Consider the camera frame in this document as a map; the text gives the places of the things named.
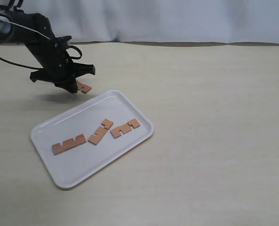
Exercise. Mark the white cloth backdrop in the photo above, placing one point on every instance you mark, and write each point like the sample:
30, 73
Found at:
223, 21

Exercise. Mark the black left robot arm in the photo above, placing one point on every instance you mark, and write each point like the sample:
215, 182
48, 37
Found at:
35, 32

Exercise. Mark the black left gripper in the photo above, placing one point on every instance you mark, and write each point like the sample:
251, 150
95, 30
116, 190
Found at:
57, 65

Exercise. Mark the white plastic tray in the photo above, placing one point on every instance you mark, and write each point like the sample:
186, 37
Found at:
70, 168

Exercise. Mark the notched wooden piece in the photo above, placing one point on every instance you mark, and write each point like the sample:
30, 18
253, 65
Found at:
125, 128
68, 144
83, 87
100, 132

